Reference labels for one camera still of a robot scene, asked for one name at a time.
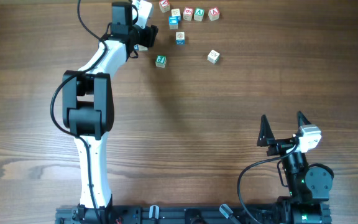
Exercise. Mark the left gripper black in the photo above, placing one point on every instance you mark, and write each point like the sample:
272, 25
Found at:
148, 36

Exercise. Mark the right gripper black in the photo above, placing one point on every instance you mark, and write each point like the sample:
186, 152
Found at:
281, 146

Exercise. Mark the green-sided picture block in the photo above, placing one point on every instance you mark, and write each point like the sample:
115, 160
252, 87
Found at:
213, 56

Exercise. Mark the red V block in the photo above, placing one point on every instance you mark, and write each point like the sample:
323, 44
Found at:
213, 14

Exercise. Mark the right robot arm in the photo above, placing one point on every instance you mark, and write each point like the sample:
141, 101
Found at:
309, 184

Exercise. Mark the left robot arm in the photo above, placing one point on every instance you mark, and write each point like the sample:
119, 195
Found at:
88, 109

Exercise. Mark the green-sided Z block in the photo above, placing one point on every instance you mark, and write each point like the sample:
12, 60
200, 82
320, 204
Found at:
142, 48

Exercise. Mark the green J letter block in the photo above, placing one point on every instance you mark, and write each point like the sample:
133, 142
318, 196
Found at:
161, 61

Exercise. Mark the blue-topped block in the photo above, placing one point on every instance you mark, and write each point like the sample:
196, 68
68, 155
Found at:
173, 22

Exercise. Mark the blue D letter block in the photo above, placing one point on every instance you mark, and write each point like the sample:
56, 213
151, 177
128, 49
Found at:
180, 38

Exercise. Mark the red A top block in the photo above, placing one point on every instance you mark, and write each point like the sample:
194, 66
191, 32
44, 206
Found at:
164, 5

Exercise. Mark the blue-sided picture block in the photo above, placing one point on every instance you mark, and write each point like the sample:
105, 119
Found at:
176, 13

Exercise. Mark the red 6 block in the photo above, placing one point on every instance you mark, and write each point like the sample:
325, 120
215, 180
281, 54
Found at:
188, 13

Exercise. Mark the green V block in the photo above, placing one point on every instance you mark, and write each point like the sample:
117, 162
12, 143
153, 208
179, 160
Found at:
198, 14

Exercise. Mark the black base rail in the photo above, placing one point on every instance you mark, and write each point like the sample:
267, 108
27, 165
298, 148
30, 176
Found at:
265, 213

